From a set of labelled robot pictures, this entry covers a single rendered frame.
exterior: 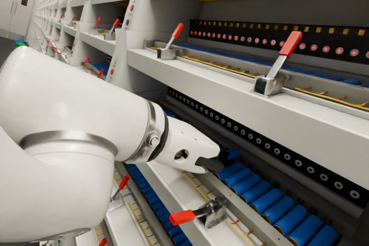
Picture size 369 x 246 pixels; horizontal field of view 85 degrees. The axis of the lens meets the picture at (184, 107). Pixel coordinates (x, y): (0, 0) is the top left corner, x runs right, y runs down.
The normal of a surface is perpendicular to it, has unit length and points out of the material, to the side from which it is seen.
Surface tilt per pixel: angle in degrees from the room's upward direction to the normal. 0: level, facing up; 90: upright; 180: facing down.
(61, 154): 38
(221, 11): 90
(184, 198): 21
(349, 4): 90
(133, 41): 90
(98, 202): 69
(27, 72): 50
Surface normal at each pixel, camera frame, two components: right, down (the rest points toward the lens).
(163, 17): 0.58, 0.35
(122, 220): 0.07, -0.92
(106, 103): 0.73, -0.29
